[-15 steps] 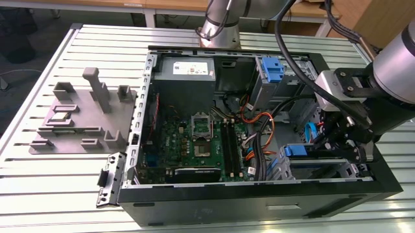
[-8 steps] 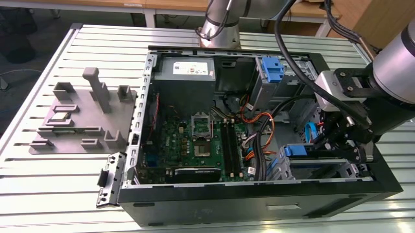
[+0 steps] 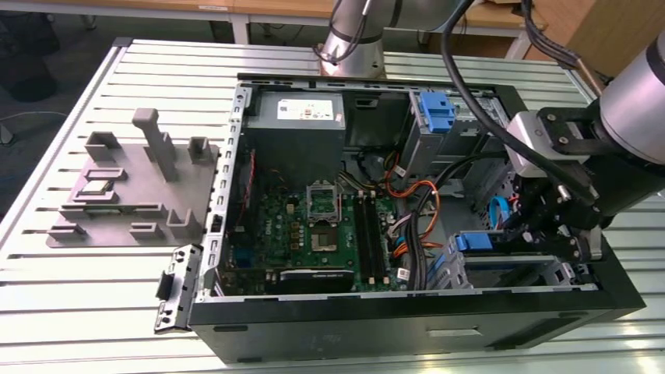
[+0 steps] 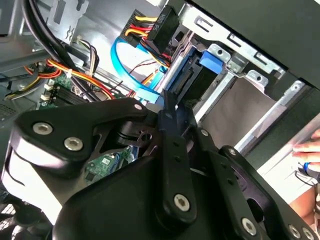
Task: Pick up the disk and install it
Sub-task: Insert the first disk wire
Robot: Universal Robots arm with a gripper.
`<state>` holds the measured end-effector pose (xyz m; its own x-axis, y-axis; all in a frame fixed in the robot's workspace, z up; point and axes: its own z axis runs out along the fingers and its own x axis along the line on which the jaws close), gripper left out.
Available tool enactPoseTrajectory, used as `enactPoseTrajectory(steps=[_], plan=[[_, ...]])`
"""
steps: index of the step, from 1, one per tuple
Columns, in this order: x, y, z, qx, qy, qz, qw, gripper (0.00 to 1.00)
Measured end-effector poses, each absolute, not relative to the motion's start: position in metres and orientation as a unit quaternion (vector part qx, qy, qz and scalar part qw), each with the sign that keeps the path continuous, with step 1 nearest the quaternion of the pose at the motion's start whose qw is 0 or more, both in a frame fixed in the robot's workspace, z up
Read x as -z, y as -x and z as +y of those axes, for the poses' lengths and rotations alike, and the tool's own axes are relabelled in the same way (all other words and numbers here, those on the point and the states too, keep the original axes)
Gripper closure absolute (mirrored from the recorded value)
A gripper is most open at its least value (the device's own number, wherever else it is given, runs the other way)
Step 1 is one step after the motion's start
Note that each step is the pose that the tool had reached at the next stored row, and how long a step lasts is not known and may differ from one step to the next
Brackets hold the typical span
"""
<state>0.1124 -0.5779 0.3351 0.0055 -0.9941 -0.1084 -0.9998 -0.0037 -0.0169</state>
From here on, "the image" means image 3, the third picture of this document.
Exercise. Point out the hard disk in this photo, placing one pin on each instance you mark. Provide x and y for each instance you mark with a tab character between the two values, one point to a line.
473	242

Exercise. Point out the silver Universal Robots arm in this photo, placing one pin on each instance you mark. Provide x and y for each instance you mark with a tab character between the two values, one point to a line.
638	97

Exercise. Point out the silver disk bay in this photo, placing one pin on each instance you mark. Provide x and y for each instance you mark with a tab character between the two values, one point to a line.
509	258

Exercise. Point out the silver optical drive cage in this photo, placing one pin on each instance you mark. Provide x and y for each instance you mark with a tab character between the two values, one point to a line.
431	148

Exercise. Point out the blue drive latch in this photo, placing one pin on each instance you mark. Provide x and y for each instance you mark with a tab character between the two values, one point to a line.
439	113

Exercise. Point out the black RAM slot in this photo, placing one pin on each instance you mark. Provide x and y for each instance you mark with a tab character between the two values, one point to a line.
365	237

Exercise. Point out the CPU socket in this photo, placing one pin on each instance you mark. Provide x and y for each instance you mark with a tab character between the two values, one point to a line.
325	239

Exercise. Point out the black open PC case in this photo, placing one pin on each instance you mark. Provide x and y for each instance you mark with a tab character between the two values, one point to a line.
364	335

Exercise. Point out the black graphics card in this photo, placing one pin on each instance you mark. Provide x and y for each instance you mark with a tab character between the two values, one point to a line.
312	278

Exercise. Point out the brown wooden cabinet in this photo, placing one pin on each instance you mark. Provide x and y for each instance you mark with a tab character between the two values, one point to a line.
613	23

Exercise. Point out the green motherboard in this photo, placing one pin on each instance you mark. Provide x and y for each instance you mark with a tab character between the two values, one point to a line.
280	233

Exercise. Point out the grey power supply unit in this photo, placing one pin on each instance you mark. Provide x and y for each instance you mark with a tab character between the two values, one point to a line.
301	113

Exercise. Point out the grey parts rack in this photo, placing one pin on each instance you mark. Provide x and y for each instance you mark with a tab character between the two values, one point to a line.
140	187

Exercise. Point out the green RAM stick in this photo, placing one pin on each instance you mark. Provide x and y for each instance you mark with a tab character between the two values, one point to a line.
107	210

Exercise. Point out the silver CPU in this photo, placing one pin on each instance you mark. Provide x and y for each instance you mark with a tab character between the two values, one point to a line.
99	188

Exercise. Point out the grey wrist bracket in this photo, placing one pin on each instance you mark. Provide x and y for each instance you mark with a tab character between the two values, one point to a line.
595	245

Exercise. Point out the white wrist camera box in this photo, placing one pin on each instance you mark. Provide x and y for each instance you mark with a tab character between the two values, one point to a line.
524	140

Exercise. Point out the wooden desk white frame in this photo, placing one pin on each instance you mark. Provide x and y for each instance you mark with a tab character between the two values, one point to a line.
493	19
156	5

